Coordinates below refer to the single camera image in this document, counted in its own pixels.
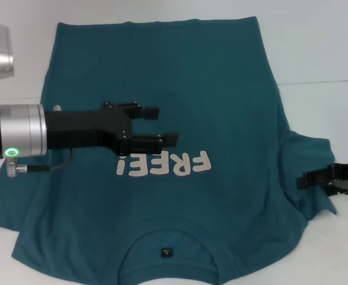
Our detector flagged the teal blue printed t-shirt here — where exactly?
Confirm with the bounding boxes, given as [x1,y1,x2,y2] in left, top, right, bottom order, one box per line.
[0,16,338,285]

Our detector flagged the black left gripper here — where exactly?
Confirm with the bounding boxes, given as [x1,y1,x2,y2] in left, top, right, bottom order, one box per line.
[45,101,179,156]

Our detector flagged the left arm cable with connector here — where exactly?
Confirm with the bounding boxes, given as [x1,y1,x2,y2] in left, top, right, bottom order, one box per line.
[6,148,74,179]

